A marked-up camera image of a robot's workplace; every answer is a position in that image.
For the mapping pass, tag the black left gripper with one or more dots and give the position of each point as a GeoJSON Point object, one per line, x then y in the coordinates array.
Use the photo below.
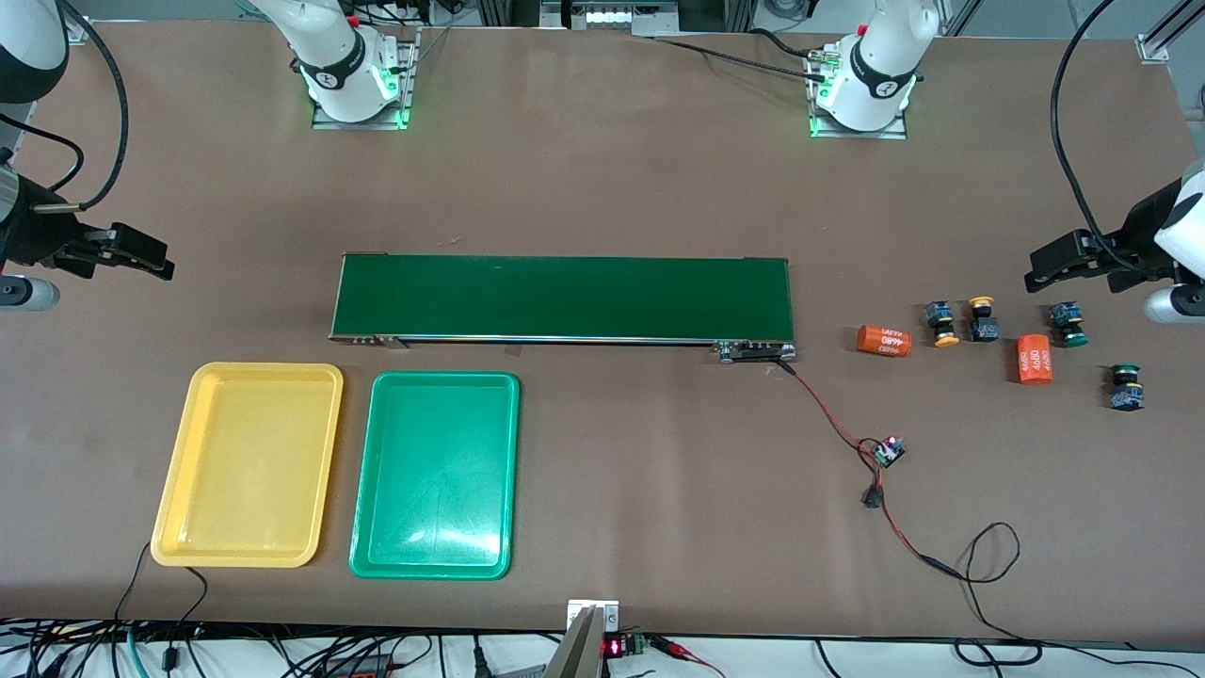
{"type": "Point", "coordinates": [1136, 237]}

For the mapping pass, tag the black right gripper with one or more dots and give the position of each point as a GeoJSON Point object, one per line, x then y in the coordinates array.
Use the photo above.
{"type": "Point", "coordinates": [36, 242]}

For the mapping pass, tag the orange cylinder printed 4680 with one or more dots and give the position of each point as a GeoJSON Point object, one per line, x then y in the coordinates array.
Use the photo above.
{"type": "Point", "coordinates": [883, 341]}
{"type": "Point", "coordinates": [1035, 360]}

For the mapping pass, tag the yellow mushroom push button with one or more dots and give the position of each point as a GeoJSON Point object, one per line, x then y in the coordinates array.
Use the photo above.
{"type": "Point", "coordinates": [984, 330]}
{"type": "Point", "coordinates": [941, 320]}

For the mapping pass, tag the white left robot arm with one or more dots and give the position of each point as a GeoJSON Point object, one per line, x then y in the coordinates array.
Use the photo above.
{"type": "Point", "coordinates": [875, 66]}

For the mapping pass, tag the green mushroom push button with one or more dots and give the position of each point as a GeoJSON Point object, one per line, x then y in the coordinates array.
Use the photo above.
{"type": "Point", "coordinates": [1125, 381]}
{"type": "Point", "coordinates": [1067, 315]}

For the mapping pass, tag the yellow plastic tray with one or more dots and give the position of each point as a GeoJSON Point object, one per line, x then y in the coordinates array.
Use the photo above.
{"type": "Point", "coordinates": [245, 461]}

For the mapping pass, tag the small green circuit board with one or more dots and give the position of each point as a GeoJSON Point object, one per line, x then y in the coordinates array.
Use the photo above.
{"type": "Point", "coordinates": [888, 453]}

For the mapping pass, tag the green plastic tray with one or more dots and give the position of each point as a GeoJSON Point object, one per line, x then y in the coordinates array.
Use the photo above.
{"type": "Point", "coordinates": [433, 471]}

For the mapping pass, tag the green conveyor belt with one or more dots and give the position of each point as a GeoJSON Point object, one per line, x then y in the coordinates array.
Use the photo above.
{"type": "Point", "coordinates": [565, 297]}

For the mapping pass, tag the silver device with lights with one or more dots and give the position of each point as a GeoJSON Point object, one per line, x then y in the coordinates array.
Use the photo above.
{"type": "Point", "coordinates": [607, 17]}

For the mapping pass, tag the red digit display module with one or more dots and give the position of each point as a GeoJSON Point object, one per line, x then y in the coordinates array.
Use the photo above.
{"type": "Point", "coordinates": [614, 648]}

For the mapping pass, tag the aluminium frame profile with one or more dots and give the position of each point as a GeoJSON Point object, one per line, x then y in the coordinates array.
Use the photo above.
{"type": "Point", "coordinates": [79, 30]}
{"type": "Point", "coordinates": [1163, 38]}

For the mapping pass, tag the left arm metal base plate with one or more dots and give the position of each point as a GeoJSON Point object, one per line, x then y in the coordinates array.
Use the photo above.
{"type": "Point", "coordinates": [852, 135]}

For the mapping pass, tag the grey metal stand bracket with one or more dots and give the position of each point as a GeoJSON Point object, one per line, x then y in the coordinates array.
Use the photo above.
{"type": "Point", "coordinates": [579, 650]}

